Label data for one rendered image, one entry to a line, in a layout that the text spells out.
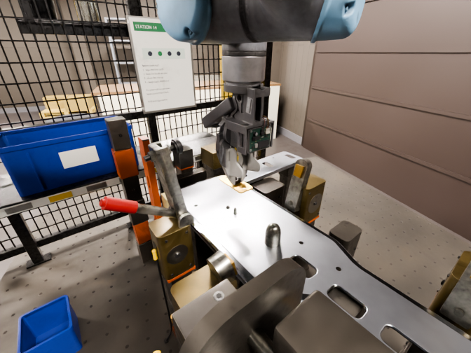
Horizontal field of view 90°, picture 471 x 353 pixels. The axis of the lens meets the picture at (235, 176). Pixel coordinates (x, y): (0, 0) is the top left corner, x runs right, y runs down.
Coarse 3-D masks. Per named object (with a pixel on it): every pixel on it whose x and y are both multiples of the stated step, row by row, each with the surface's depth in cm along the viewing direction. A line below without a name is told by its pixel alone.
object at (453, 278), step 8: (464, 256) 40; (456, 264) 38; (464, 264) 38; (456, 272) 37; (448, 280) 37; (456, 280) 36; (440, 288) 42; (448, 288) 37; (440, 296) 39; (432, 304) 40; (440, 304) 39; (448, 320) 38; (464, 328) 37; (408, 344) 49; (400, 352) 56; (408, 352) 47; (416, 352) 46
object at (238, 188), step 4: (224, 176) 56; (220, 180) 55; (224, 180) 55; (228, 180) 55; (236, 180) 53; (228, 184) 53; (232, 184) 53; (236, 184) 53; (240, 184) 53; (244, 184) 53; (248, 184) 53; (236, 188) 51; (240, 188) 51; (248, 188) 51; (240, 192) 50; (244, 192) 50
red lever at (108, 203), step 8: (104, 200) 36; (112, 200) 37; (120, 200) 38; (128, 200) 39; (104, 208) 36; (112, 208) 37; (120, 208) 38; (128, 208) 39; (136, 208) 39; (144, 208) 41; (152, 208) 42; (160, 208) 43; (168, 208) 45; (168, 216) 45; (176, 216) 46
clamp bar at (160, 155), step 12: (156, 144) 40; (180, 144) 40; (144, 156) 38; (156, 156) 38; (168, 156) 39; (156, 168) 41; (168, 168) 40; (168, 180) 40; (168, 192) 42; (180, 192) 43; (180, 204) 44
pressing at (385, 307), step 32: (192, 192) 66; (224, 192) 66; (256, 192) 67; (192, 224) 54; (224, 224) 54; (256, 224) 54; (288, 224) 54; (256, 256) 45; (288, 256) 45; (320, 256) 45; (352, 256) 46; (320, 288) 39; (352, 288) 39; (384, 288) 39; (384, 320) 35; (416, 320) 35; (448, 352) 31
